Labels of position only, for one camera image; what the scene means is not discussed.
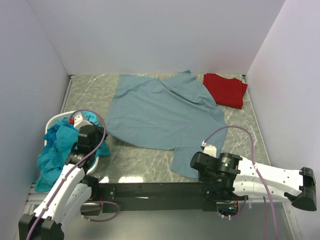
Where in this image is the teal t shirts pile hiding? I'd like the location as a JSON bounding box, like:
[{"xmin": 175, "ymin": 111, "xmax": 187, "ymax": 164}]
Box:
[{"xmin": 33, "ymin": 109, "xmax": 111, "ymax": 193}]

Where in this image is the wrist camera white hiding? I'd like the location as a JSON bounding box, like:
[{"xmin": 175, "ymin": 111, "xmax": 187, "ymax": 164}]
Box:
[
  {"xmin": 68, "ymin": 112, "xmax": 92, "ymax": 131},
  {"xmin": 201, "ymin": 141, "xmax": 217, "ymax": 158}
]

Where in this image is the white laundry basket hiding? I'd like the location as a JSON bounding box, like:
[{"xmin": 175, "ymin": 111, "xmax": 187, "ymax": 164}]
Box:
[{"xmin": 45, "ymin": 111, "xmax": 99, "ymax": 173}]

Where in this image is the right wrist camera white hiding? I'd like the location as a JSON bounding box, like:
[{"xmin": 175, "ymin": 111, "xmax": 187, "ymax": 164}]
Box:
[{"xmin": 201, "ymin": 141, "xmax": 217, "ymax": 158}]

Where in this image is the aluminium frame rail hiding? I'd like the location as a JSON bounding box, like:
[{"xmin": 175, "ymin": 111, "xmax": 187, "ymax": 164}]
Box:
[{"xmin": 26, "ymin": 184, "xmax": 49, "ymax": 205}]

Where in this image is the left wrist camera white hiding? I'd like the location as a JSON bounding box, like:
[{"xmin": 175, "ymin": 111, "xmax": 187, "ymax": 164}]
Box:
[{"xmin": 68, "ymin": 112, "xmax": 92, "ymax": 131}]

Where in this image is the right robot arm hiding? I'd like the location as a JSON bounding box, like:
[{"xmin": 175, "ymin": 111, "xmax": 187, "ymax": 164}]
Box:
[{"xmin": 190, "ymin": 152, "xmax": 317, "ymax": 212}]

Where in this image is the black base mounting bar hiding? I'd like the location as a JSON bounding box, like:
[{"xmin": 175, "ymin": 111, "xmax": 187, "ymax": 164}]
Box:
[{"xmin": 82, "ymin": 182, "xmax": 248, "ymax": 216}]

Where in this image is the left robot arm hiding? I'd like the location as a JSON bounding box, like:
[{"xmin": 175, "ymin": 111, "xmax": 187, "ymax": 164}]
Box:
[{"xmin": 18, "ymin": 124, "xmax": 107, "ymax": 240}]

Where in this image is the grey-blue t shirt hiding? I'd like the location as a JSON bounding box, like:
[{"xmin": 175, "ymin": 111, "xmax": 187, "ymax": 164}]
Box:
[{"xmin": 105, "ymin": 71, "xmax": 228, "ymax": 179}]

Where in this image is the red folded t shirt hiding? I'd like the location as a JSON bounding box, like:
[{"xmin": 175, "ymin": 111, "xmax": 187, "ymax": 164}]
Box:
[{"xmin": 203, "ymin": 73, "xmax": 248, "ymax": 109}]

